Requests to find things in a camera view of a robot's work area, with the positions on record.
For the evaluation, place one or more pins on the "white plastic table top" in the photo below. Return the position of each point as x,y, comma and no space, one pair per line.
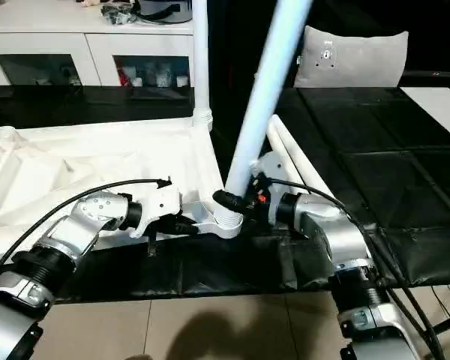
82,161

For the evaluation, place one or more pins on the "white plastic table leg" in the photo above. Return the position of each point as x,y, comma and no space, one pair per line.
270,82
201,60
304,161
289,154

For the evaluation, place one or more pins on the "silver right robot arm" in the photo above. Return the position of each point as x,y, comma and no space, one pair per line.
337,247

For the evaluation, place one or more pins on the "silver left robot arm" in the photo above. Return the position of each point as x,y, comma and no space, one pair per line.
60,247

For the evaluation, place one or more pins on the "black table mat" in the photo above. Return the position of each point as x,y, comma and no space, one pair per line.
375,150

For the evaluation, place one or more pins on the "grey cushion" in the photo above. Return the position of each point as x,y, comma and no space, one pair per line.
356,56

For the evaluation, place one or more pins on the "dark items on cabinet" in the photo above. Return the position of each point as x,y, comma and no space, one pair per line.
146,9

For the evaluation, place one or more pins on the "white glass-door cabinet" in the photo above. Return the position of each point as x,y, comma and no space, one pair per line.
52,45

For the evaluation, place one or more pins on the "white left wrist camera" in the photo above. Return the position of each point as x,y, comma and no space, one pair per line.
156,206

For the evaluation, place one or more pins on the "black metal frame leg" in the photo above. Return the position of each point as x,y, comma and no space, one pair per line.
446,321

